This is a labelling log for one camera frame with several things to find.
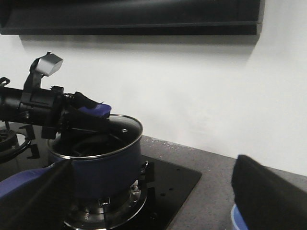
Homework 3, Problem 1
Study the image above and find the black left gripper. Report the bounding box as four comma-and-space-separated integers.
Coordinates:
19, 86, 110, 139

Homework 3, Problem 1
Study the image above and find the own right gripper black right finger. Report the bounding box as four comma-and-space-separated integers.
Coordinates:
231, 155, 307, 230

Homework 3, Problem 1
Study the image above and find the glass pot lid blue knob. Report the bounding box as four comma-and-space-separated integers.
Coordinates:
50, 104, 142, 159

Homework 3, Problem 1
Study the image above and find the black range hood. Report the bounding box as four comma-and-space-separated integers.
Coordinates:
0, 0, 265, 35

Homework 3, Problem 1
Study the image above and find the black metal pot support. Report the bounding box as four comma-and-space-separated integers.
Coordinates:
64, 161, 155, 230

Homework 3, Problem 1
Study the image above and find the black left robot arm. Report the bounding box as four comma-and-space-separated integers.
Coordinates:
0, 78, 111, 230

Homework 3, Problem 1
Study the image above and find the dark blue cooking pot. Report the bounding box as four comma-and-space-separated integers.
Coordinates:
32, 125, 141, 200

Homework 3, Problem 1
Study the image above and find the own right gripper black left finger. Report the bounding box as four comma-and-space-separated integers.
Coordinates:
0, 160, 74, 230

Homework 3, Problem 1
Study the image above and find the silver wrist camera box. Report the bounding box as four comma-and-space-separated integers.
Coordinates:
29, 52, 64, 77

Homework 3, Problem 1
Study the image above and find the black glass gas stove top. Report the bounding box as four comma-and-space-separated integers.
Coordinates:
0, 127, 201, 230

